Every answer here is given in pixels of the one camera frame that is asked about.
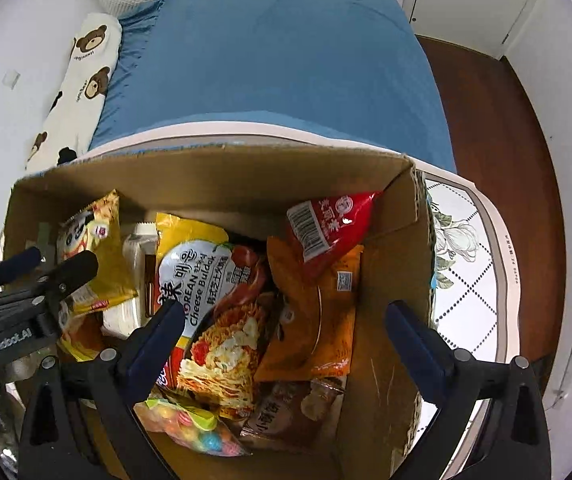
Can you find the yellow panda print packet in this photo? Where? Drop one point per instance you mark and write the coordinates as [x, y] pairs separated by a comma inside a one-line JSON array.
[[100, 240]]

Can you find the white bear print pillow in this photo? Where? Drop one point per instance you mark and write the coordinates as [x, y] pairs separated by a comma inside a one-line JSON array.
[[80, 95]]

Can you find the red sauce packet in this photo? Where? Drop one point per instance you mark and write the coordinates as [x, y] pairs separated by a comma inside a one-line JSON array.
[[331, 230]]

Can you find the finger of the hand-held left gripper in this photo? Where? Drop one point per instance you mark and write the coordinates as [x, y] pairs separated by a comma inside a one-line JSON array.
[[73, 270], [18, 261]]

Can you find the white serrated-edge packet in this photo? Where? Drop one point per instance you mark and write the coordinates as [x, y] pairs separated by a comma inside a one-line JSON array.
[[135, 255]]

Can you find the yellow instant noodle packet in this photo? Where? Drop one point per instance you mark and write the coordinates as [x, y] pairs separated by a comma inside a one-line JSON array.
[[205, 270]]

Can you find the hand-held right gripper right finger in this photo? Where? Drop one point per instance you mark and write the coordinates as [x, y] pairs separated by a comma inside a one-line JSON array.
[[416, 345]]

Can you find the colourful candy ball bag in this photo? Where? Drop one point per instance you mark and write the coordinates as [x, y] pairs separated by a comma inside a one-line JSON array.
[[190, 425]]

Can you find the orange snack packet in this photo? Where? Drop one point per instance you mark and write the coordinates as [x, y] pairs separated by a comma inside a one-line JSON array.
[[306, 320]]

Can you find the white wardrobe doors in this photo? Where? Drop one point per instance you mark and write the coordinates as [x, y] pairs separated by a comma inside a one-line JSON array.
[[466, 0]]

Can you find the blue bed sheet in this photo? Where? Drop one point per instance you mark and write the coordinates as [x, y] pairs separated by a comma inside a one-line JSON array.
[[276, 50]]

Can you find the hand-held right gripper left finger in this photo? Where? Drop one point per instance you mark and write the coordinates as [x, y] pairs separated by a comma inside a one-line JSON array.
[[158, 345]]

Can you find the brown biscuit packet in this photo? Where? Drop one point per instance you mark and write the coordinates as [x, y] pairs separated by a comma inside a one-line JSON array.
[[276, 420]]

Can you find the brown cardboard box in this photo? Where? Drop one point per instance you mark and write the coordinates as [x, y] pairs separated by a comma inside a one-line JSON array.
[[246, 180]]

